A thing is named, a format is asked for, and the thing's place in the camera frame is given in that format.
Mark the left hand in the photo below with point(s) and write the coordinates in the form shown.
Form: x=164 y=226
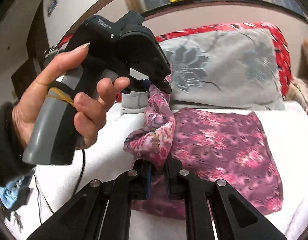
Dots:
x=91 y=113

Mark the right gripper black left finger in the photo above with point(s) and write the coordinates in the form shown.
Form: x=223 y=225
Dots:
x=99 y=210

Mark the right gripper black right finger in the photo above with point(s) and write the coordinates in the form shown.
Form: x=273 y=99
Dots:
x=215 y=210

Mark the red patterned bedding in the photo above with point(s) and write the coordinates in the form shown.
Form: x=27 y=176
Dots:
x=112 y=31

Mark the white quilted bedspread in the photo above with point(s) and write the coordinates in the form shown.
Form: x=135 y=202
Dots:
x=286 y=131

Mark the light blue cloth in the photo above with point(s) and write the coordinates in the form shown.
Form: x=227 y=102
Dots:
x=16 y=193

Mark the black sleeve forearm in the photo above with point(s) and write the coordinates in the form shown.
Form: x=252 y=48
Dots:
x=11 y=150

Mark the grey floral pillow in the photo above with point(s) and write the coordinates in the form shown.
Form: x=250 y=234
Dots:
x=224 y=69

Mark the purple floral cloth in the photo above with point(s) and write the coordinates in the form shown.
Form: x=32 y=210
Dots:
x=213 y=146

